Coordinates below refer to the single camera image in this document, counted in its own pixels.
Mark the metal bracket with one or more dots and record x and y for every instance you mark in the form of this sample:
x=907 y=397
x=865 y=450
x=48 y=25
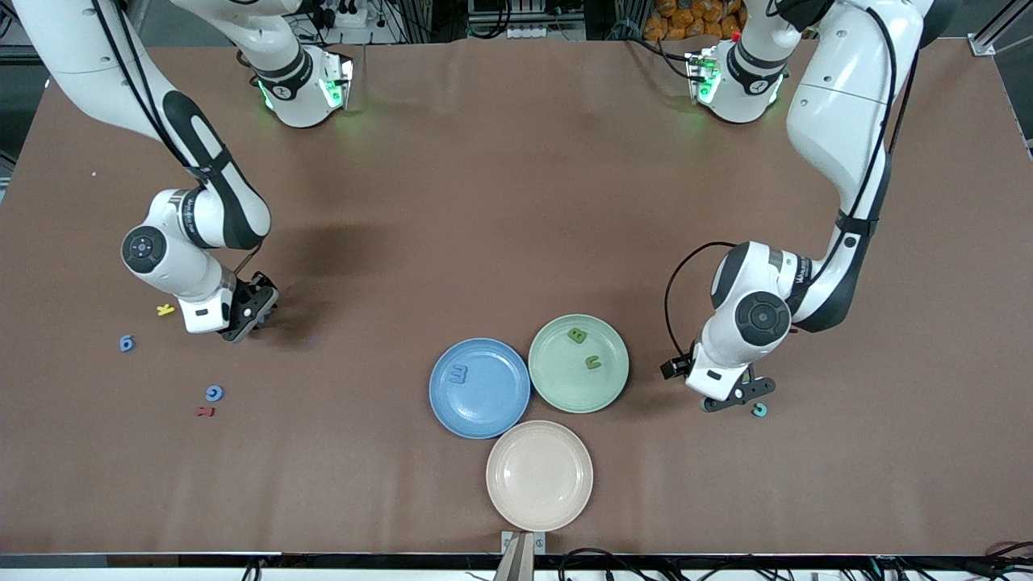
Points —
x=523 y=549

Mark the power strip with black plugs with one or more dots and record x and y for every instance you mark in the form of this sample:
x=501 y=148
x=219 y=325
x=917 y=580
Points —
x=343 y=14

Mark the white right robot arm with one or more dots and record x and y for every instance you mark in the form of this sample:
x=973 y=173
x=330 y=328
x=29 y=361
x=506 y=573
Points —
x=173 y=274

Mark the green plate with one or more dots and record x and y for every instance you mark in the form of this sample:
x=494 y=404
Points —
x=557 y=387

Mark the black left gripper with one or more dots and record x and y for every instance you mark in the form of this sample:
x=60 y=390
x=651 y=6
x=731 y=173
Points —
x=675 y=367

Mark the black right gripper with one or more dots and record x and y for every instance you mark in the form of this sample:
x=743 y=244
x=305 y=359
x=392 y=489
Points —
x=257 y=295

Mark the aluminium frame profile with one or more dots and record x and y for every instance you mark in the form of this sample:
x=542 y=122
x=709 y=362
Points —
x=997 y=28

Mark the beige plate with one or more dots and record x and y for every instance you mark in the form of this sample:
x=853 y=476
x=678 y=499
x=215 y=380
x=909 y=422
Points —
x=539 y=476

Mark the blue letter E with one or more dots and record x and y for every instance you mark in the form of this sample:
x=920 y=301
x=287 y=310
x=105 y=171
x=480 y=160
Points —
x=459 y=374

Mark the white power strip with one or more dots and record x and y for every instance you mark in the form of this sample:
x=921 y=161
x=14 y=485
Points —
x=524 y=32

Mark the blue digit 6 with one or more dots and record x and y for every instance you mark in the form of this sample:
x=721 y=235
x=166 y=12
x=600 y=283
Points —
x=126 y=345

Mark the blue letter G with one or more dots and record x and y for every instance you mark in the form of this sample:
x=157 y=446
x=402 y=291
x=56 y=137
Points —
x=208 y=393

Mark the bag of oranges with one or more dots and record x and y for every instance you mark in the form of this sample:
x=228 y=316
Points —
x=682 y=16

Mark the brown table cover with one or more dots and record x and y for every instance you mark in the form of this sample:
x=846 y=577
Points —
x=516 y=202

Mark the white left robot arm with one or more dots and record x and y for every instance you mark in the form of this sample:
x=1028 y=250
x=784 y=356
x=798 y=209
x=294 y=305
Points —
x=730 y=339

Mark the blue plate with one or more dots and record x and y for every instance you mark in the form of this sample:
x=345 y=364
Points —
x=500 y=420

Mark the green capital letter B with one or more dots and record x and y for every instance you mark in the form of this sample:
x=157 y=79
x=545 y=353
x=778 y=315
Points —
x=576 y=335

